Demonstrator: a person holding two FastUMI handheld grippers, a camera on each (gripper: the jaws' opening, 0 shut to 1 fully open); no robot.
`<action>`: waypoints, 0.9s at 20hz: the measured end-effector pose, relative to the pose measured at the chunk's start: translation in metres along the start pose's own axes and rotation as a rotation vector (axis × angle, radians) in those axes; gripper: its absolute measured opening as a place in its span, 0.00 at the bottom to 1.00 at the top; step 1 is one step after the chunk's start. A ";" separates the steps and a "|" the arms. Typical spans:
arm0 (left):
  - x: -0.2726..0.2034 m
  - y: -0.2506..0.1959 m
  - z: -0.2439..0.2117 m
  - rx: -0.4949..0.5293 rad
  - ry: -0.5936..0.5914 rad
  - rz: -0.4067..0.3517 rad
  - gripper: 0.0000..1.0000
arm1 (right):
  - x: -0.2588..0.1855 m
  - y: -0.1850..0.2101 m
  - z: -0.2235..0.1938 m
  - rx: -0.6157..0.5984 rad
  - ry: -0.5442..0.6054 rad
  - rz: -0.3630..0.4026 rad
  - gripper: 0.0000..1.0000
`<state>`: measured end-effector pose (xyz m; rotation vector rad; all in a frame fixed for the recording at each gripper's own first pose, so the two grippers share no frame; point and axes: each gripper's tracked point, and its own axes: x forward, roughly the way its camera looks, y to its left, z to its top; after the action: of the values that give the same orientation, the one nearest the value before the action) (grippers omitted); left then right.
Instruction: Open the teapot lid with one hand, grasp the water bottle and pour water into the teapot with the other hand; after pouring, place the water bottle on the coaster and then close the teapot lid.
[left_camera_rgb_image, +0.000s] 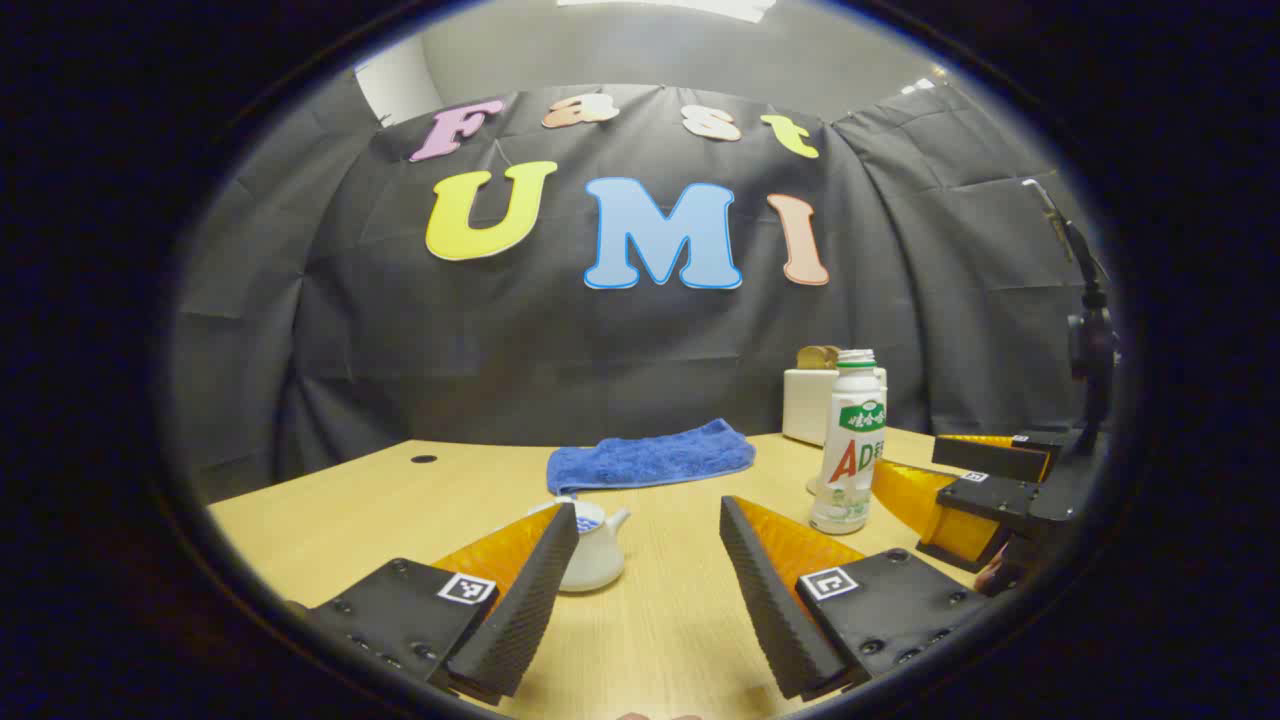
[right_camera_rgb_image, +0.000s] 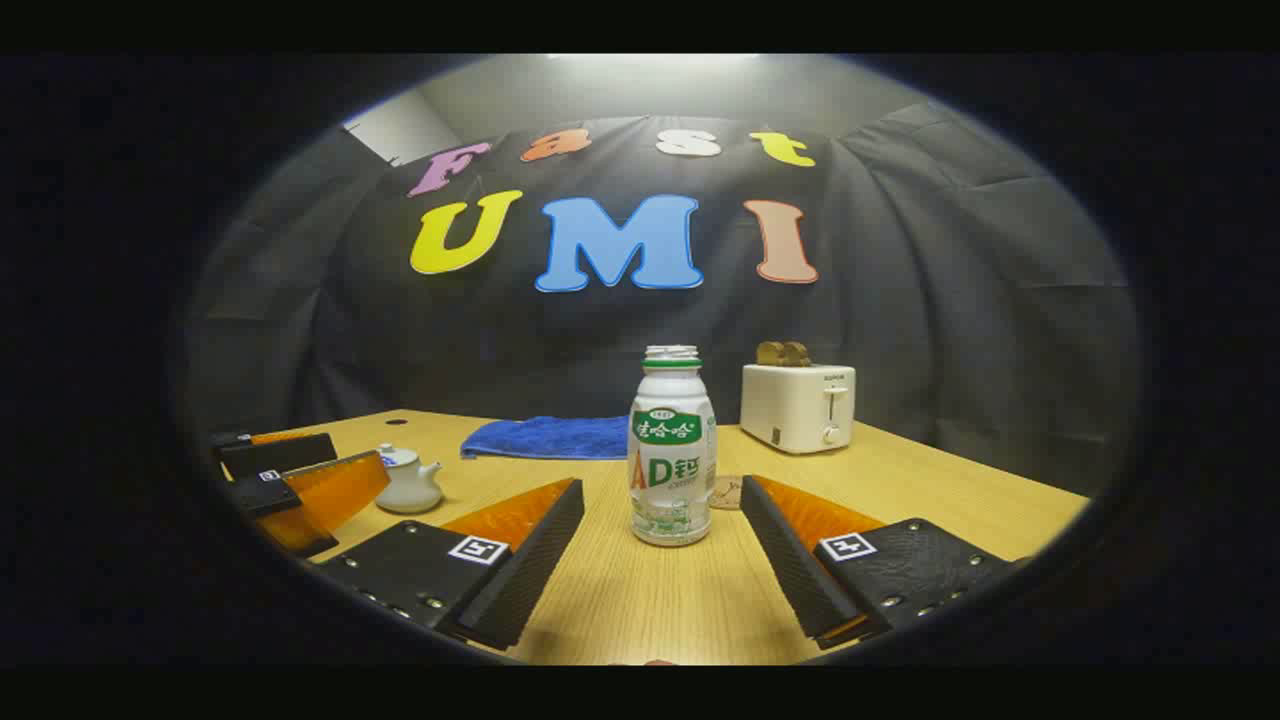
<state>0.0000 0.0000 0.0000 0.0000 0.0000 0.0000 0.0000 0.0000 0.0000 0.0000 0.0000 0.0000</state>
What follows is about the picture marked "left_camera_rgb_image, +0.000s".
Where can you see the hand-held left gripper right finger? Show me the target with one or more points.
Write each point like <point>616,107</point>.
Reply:
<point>765,600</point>

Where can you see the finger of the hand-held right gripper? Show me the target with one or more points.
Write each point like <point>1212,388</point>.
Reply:
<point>1015,497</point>
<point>990,458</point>

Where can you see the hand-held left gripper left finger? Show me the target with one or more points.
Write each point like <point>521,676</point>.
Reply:
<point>525,610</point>

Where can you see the white teacup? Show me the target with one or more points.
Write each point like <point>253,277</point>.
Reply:
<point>600,560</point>

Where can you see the white green-label water bottle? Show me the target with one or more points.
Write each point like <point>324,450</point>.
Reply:
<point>850,450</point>

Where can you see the blue towel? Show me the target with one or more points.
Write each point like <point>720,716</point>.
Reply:
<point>650,460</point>

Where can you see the brown bread slice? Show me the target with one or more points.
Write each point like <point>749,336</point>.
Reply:
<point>808,357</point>
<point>830,356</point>

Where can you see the white toaster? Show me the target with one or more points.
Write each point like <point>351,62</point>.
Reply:
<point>805,405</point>

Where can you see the black backdrop cloth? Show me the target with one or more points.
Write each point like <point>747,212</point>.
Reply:
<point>600,350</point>

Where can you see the small ceiling light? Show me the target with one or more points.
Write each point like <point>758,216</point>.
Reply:
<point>918,86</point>

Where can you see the large ceiling light panel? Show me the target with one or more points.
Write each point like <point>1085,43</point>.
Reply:
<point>680,8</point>

